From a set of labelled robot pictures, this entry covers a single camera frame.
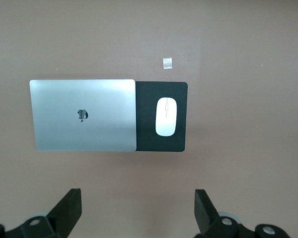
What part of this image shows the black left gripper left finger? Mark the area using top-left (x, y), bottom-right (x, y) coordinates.
top-left (0, 188), bottom-right (82, 238)

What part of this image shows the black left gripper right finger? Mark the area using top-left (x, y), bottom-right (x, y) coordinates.
top-left (193, 189), bottom-right (289, 238)

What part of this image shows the silver closed laptop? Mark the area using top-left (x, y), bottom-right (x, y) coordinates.
top-left (29, 79), bottom-right (137, 152)

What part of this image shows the black mouse pad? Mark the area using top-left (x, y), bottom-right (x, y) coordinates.
top-left (135, 81), bottom-right (189, 152)

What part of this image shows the white computer mouse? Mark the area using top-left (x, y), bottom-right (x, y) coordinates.
top-left (155, 97), bottom-right (178, 137)

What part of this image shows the small clear tape piece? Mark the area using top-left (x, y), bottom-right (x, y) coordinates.
top-left (162, 57), bottom-right (174, 70)

